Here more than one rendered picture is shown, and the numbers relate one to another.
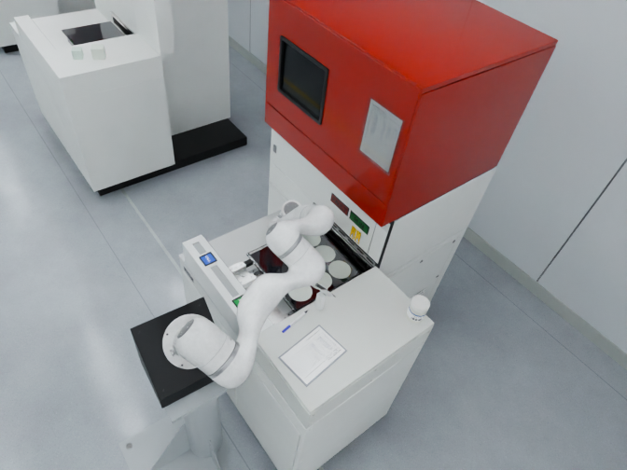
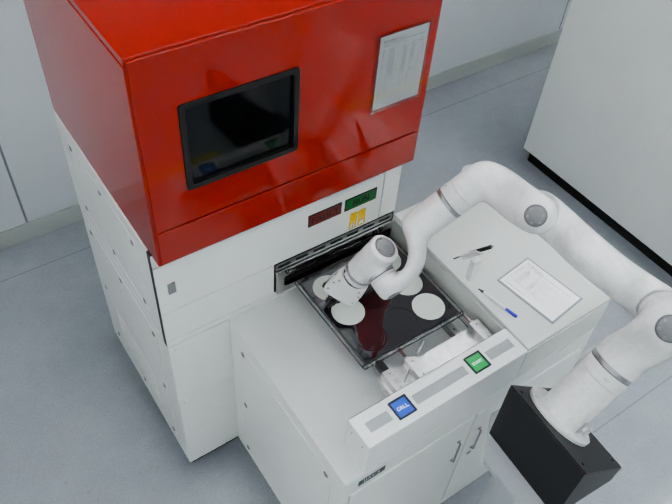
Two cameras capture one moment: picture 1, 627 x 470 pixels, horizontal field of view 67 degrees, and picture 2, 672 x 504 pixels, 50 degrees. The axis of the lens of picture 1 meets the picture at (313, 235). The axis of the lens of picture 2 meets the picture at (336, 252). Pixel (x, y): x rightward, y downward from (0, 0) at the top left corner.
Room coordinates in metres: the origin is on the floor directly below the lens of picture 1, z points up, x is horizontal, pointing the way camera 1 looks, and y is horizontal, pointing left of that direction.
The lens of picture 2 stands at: (1.34, 1.40, 2.59)
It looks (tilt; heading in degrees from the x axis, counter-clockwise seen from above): 48 degrees down; 276
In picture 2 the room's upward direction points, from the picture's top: 5 degrees clockwise
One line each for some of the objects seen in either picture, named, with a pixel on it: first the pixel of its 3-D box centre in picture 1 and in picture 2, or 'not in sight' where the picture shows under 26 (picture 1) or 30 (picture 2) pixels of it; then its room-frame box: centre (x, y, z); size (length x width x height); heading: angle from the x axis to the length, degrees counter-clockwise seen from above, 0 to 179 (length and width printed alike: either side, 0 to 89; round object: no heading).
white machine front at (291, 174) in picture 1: (321, 200); (285, 247); (1.64, -0.01, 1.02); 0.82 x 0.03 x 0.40; 44
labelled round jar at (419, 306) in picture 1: (417, 309); not in sight; (1.11, -0.45, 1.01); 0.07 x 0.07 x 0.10
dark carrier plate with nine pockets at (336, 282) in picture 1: (305, 264); (378, 297); (1.34, 0.02, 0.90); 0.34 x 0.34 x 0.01; 44
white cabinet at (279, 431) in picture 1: (288, 346); (399, 395); (1.21, 0.03, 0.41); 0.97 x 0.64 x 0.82; 44
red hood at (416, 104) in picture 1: (394, 86); (226, 47); (1.85, -0.23, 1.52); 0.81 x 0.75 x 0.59; 44
